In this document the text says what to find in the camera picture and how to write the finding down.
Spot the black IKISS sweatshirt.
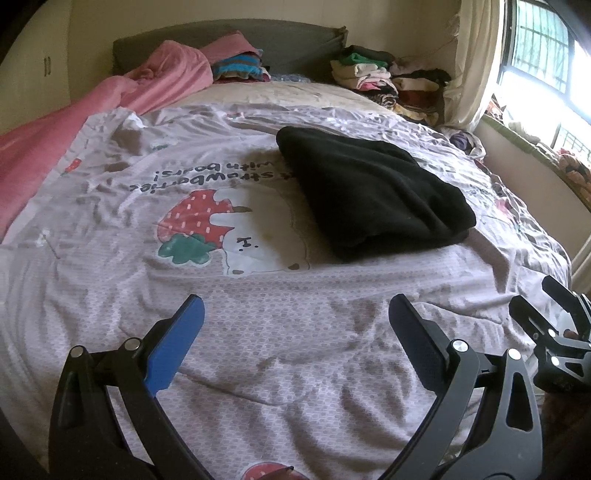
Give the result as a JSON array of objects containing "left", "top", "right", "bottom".
[{"left": 276, "top": 126, "right": 477, "bottom": 262}]

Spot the mixed folded clothes pile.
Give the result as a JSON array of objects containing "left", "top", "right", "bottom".
[{"left": 331, "top": 45, "right": 452, "bottom": 127}]

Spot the striped folded clothes pile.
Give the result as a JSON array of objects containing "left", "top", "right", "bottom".
[{"left": 211, "top": 52, "right": 270, "bottom": 82}]

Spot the barred window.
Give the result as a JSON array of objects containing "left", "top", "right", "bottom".
[{"left": 497, "top": 1, "right": 590, "bottom": 162}]

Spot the strawberry print lilac quilt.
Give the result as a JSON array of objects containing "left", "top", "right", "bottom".
[{"left": 1, "top": 105, "right": 570, "bottom": 479}]

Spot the cream curtain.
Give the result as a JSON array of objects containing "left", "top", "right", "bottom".
[{"left": 444, "top": 0, "right": 504, "bottom": 131}]

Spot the pink blanket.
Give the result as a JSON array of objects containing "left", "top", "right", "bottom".
[{"left": 0, "top": 31, "right": 260, "bottom": 234}]

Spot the cream wardrobe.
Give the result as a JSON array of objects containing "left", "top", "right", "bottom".
[{"left": 1, "top": 0, "right": 72, "bottom": 133}]

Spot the beige bed sheet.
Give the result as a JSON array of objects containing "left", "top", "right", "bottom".
[{"left": 170, "top": 81, "right": 391, "bottom": 114}]

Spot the grey headboard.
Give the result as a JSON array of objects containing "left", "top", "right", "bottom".
[{"left": 112, "top": 19, "right": 349, "bottom": 83}]

